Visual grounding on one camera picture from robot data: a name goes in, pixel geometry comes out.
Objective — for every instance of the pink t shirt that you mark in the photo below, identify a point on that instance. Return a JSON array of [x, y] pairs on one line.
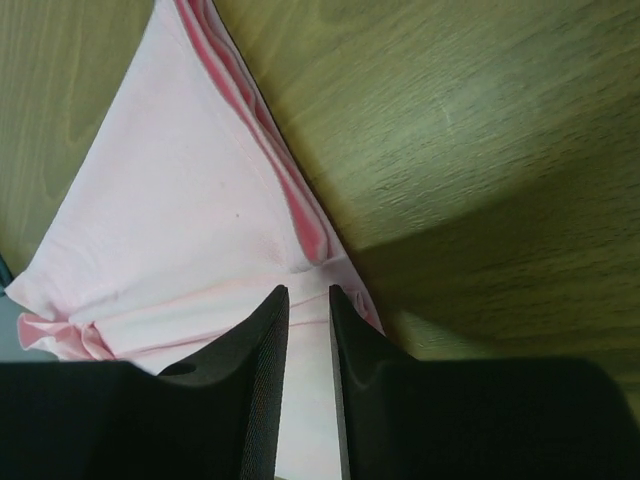
[[186, 212]]

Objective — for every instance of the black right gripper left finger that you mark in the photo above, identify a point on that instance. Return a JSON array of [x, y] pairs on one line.
[[213, 415]]

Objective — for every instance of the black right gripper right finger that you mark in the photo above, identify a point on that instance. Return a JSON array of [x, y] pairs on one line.
[[514, 418]]

